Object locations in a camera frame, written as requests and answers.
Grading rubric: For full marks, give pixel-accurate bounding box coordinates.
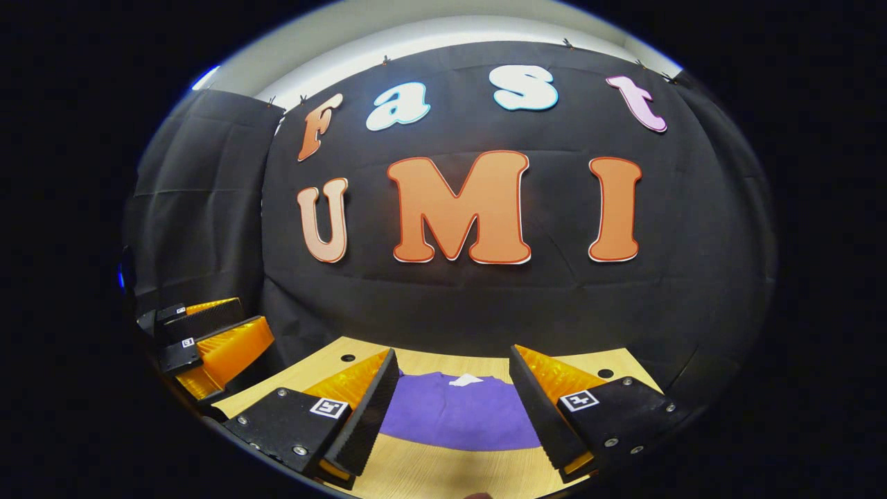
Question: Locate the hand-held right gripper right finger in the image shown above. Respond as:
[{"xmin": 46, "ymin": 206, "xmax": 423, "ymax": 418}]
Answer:
[{"xmin": 509, "ymin": 344, "xmax": 694, "ymax": 484}]

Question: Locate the purple knit garment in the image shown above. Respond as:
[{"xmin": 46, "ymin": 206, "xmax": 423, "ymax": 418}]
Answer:
[{"xmin": 379, "ymin": 372, "xmax": 543, "ymax": 451}]

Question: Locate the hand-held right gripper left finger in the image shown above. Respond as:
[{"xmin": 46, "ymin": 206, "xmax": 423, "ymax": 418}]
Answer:
[{"xmin": 220, "ymin": 348, "xmax": 401, "ymax": 489}]

